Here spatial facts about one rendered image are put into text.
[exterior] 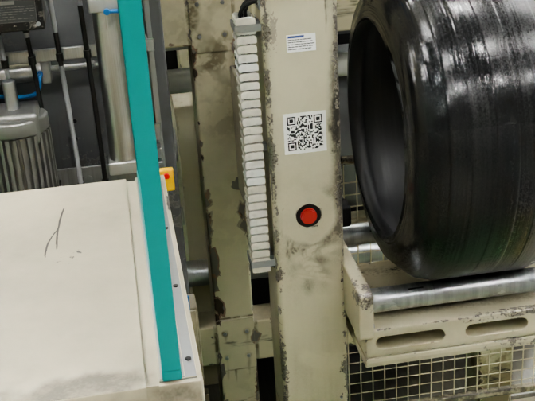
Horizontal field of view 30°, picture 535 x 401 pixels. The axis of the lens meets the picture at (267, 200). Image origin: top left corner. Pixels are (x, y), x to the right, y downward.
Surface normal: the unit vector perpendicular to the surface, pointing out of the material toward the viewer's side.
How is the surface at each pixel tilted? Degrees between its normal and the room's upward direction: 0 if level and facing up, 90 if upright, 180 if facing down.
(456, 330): 90
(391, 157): 57
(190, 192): 95
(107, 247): 0
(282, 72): 90
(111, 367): 0
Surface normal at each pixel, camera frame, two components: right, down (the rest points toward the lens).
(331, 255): 0.16, 0.39
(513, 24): 0.06, -0.45
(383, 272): -0.06, -0.91
